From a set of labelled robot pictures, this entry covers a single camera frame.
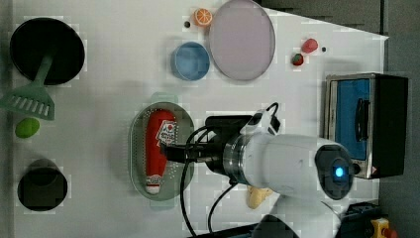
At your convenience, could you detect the orange slice toy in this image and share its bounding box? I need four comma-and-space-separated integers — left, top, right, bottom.
193, 8, 213, 27

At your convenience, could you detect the yellow plush toy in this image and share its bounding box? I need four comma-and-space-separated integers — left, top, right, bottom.
247, 185, 272, 209

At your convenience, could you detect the red plush ketchup bottle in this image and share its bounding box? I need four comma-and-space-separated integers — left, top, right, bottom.
145, 109, 176, 194

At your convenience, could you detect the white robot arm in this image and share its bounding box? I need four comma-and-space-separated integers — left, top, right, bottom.
160, 116, 355, 238

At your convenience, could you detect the green slotted spatula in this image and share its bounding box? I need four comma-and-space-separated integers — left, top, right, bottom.
0, 55, 54, 121

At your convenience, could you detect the blue bowl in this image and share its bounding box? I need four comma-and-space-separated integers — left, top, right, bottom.
170, 42, 210, 81

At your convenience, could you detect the grey round plate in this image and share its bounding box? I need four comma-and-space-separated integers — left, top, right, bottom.
209, 0, 275, 80

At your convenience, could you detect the black round pan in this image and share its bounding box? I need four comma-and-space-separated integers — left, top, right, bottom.
10, 18, 85, 85

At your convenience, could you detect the silver toaster oven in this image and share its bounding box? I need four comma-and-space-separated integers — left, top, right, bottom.
324, 73, 408, 179

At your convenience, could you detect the black cable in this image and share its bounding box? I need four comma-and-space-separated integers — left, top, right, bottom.
179, 124, 240, 237

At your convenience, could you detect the pink plush toy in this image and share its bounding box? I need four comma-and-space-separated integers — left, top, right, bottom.
301, 39, 319, 54

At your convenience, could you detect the yellow red emergency button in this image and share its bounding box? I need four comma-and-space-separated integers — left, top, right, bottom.
370, 218, 399, 238

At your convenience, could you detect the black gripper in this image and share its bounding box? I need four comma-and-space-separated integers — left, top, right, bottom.
160, 115, 252, 176

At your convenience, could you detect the red strawberry toy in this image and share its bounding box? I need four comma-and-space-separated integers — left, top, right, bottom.
291, 54, 304, 66

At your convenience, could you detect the green oval strainer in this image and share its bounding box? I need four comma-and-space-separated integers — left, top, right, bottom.
128, 92, 194, 206

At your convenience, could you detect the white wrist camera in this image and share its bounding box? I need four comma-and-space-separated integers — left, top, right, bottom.
240, 109, 280, 135

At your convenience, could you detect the black cup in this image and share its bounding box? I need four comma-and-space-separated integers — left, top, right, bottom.
17, 159, 68, 211

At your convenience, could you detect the green lime toy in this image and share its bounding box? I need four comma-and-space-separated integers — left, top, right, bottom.
15, 118, 40, 139

